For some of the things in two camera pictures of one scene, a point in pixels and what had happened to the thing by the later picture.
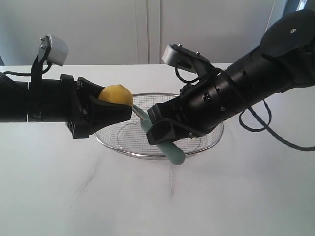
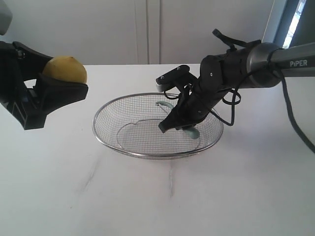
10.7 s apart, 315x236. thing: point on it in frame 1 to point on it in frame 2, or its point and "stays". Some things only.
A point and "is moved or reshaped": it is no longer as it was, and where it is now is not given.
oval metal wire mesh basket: [130, 136] stays
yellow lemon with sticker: [117, 93] to [66, 68]
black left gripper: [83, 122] to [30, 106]
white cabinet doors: [132, 32] stays
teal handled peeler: [169, 148] is moved or reshaped
